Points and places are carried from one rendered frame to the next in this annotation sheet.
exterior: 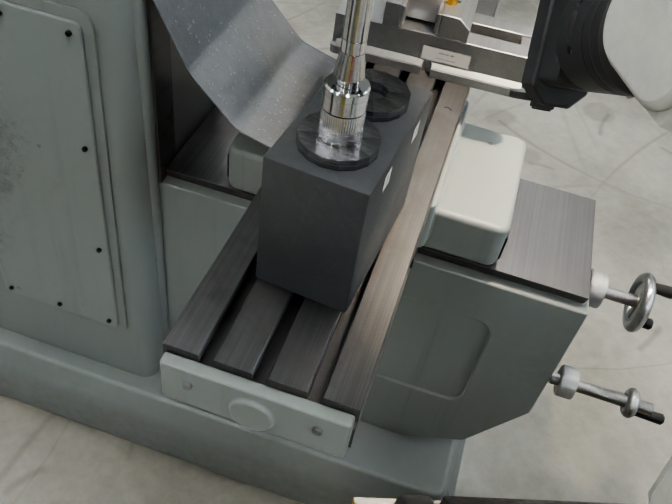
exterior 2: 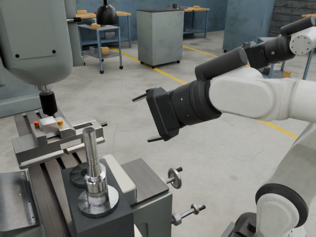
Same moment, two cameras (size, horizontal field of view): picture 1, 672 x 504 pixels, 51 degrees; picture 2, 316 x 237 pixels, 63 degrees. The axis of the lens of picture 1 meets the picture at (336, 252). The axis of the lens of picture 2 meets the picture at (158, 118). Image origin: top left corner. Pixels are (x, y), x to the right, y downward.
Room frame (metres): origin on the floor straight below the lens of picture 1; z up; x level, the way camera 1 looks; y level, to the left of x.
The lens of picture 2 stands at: (0.21, 0.20, 1.58)
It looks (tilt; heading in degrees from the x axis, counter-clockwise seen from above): 28 degrees down; 318
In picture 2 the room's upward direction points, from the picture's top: straight up
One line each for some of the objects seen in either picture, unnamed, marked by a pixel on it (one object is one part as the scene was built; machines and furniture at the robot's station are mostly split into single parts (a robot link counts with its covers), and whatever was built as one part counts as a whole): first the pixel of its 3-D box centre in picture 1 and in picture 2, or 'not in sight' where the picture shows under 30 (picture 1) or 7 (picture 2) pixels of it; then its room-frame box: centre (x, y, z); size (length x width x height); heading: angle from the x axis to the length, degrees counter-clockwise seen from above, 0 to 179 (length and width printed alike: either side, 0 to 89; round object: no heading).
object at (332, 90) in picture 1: (347, 86); (95, 177); (0.61, 0.02, 1.22); 0.05 x 0.05 x 0.01
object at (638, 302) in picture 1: (620, 296); (169, 180); (0.95, -0.54, 0.66); 0.16 x 0.12 x 0.12; 80
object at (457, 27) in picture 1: (457, 12); (63, 126); (1.17, -0.13, 1.05); 0.12 x 0.06 x 0.04; 172
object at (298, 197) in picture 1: (344, 180); (97, 214); (0.66, 0.00, 1.06); 0.22 x 0.12 x 0.20; 165
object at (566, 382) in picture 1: (608, 395); (188, 212); (0.81, -0.55, 0.54); 0.22 x 0.06 x 0.06; 80
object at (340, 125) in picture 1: (342, 114); (97, 189); (0.61, 0.02, 1.19); 0.05 x 0.05 x 0.06
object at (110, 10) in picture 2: not in sight; (106, 13); (1.03, -0.30, 1.49); 0.07 x 0.07 x 0.06
